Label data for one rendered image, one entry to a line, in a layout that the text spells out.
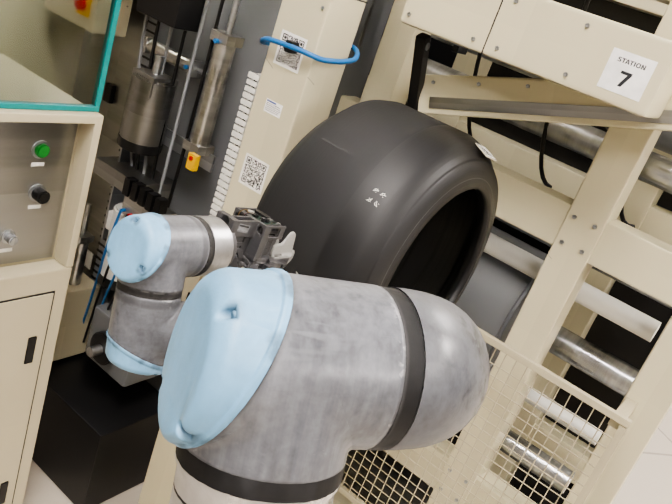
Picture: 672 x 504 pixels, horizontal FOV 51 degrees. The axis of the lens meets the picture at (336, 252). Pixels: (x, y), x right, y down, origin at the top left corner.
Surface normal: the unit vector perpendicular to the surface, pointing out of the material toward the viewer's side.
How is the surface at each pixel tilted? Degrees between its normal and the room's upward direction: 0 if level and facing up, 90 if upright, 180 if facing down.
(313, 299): 19
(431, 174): 51
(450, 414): 87
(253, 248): 83
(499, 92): 90
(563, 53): 90
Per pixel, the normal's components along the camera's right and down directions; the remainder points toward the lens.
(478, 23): -0.57, 0.13
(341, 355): 0.43, -0.22
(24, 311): 0.76, 0.47
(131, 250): -0.51, -0.07
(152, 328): 0.50, 0.26
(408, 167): 0.11, -0.47
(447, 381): 0.57, 0.04
